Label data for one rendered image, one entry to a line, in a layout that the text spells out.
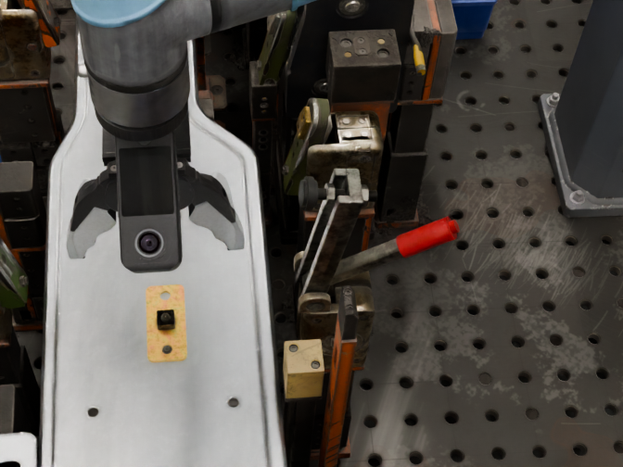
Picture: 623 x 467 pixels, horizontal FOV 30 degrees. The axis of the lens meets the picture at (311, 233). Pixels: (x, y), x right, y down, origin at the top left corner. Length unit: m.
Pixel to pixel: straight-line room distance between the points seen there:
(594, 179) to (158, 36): 0.91
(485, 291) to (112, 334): 0.58
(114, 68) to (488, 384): 0.79
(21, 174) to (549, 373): 0.69
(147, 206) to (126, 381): 0.27
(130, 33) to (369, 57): 0.44
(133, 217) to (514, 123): 0.92
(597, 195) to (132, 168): 0.87
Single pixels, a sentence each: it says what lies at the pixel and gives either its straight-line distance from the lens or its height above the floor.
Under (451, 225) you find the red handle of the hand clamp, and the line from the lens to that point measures 1.04.
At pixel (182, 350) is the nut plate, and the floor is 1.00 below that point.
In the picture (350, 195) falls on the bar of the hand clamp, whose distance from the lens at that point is 0.96.
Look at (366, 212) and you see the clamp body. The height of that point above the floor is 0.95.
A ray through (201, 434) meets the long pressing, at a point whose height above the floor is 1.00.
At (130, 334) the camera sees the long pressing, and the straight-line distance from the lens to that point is 1.14.
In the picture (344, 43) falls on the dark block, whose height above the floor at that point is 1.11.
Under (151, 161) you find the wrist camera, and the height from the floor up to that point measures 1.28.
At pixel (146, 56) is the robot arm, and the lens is 0.81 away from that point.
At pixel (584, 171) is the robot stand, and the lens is 1.60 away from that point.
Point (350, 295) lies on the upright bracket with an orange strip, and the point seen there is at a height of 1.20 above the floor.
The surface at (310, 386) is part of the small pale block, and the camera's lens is 1.07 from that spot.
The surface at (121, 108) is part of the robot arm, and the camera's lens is 0.85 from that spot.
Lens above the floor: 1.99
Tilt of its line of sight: 56 degrees down
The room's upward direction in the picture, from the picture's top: 5 degrees clockwise
